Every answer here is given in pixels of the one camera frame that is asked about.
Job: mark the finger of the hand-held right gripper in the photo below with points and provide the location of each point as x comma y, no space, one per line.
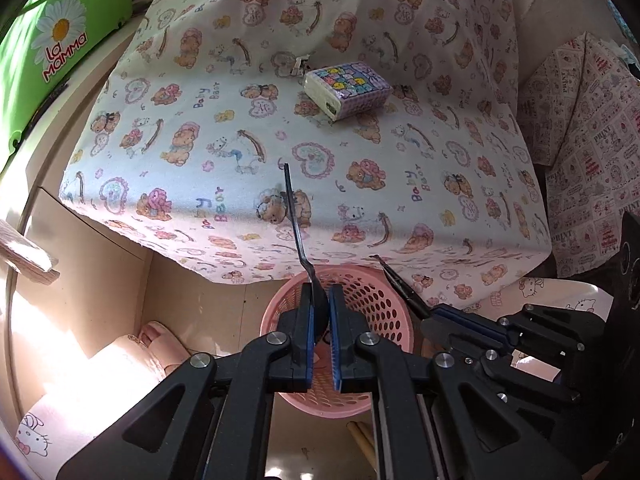
470,320
500,375

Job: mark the pink printed cloth cover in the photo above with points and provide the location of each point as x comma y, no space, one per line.
590,160

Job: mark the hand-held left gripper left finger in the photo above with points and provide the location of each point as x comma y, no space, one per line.
310,320

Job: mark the dark brown snack wrapper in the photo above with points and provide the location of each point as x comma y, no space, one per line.
400,285

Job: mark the pink cartoon cat cushion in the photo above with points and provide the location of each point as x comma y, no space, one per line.
75,410
550,295

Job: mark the colourful pocket tissue packet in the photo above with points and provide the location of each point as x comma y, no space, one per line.
350,90

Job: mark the wooden stick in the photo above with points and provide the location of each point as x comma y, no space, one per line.
362,442

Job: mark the green plastic tub daisy print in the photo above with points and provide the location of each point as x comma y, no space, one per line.
25,85

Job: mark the pink plastic basket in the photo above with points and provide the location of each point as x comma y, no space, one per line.
370,300

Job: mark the white side cabinet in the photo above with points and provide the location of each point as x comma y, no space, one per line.
65,130

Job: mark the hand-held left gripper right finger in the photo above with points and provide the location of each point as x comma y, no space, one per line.
334,320

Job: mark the pink slipper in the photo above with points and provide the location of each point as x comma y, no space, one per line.
160,345

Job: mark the black plastic spoon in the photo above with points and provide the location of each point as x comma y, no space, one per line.
295,220

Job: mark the bear print tablecloth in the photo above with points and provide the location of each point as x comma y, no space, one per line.
200,110

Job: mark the small metal clip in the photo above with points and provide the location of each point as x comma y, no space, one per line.
299,66

